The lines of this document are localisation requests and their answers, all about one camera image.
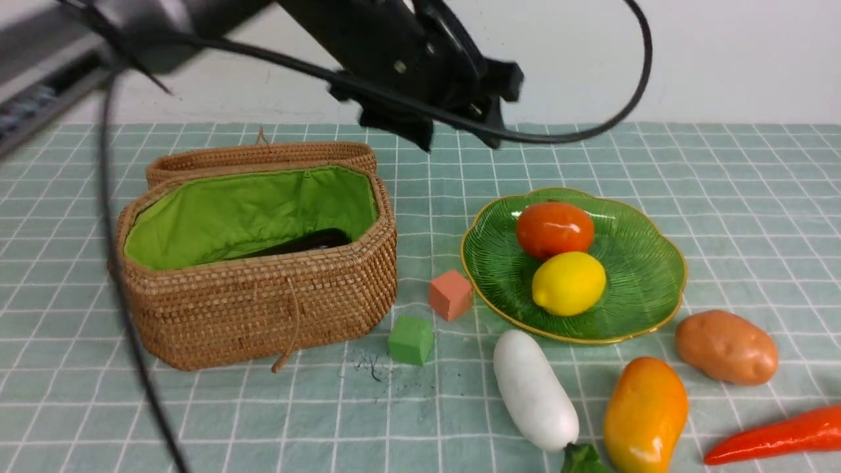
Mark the yellow toy lemon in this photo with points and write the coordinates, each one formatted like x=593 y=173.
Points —
x=569 y=284

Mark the wicker basket green lining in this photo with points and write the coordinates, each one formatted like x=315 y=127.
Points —
x=194 y=307

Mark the checkered green tablecloth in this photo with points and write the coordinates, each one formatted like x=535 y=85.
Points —
x=754 y=209

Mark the white toy radish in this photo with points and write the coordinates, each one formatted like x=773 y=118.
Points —
x=535 y=399

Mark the brown toy potato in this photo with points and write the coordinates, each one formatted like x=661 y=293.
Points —
x=727 y=348

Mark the orange toy carrot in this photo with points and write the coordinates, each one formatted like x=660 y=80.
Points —
x=817 y=430

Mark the orange toy persimmon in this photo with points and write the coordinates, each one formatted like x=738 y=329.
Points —
x=546 y=229

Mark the yellow orange toy mango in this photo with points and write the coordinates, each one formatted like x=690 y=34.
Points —
x=645 y=416

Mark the green foam cube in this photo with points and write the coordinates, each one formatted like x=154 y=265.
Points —
x=411 y=340

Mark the purple toy eggplant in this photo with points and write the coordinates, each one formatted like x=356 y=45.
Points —
x=319 y=240

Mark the green glass plate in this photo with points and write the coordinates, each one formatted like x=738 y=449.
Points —
x=646 y=273

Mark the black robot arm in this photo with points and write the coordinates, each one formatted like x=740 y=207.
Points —
x=54 y=57

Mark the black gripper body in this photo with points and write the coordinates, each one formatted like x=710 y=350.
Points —
x=438 y=63

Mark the salmon foam cube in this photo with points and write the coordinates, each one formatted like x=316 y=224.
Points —
x=450 y=295

